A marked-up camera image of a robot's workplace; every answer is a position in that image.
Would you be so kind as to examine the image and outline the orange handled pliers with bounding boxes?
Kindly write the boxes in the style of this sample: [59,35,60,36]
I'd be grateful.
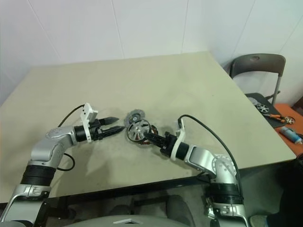
[264,113,285,122]

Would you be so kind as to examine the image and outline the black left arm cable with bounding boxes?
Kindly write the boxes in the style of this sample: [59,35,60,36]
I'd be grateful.
[56,105,85,171]

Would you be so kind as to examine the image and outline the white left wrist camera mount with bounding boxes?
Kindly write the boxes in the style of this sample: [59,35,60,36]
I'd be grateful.
[80,103,99,144]

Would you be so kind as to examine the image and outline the motor stator with copper windings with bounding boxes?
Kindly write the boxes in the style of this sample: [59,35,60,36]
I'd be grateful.
[139,125,159,146]

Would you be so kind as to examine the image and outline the black table frame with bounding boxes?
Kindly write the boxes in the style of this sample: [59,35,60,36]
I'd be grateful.
[42,172,209,213]

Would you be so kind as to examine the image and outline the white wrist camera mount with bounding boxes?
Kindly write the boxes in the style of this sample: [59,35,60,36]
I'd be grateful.
[80,103,99,144]
[170,119,187,161]

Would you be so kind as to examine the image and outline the black folding chair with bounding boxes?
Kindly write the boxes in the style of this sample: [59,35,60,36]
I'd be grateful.
[228,53,286,114]

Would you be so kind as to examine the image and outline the orange side table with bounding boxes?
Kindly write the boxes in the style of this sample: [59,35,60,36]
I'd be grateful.
[266,103,303,152]

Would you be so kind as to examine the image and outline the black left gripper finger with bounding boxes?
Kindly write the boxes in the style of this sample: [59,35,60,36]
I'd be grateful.
[101,126,125,138]
[99,116,120,125]

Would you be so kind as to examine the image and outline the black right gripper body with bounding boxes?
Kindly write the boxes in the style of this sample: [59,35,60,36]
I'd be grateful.
[160,132,178,158]

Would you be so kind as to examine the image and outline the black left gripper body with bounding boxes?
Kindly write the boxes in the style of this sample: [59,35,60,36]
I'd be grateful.
[89,118,106,141]

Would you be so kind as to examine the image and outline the blue cylinder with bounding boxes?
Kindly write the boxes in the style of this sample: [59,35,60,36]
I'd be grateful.
[279,126,303,144]

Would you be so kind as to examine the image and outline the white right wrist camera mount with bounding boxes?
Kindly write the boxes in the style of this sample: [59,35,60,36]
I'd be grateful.
[170,119,187,161]

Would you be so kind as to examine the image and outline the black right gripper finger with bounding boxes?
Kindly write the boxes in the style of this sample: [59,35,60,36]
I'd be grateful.
[143,132,166,146]
[148,139,164,152]

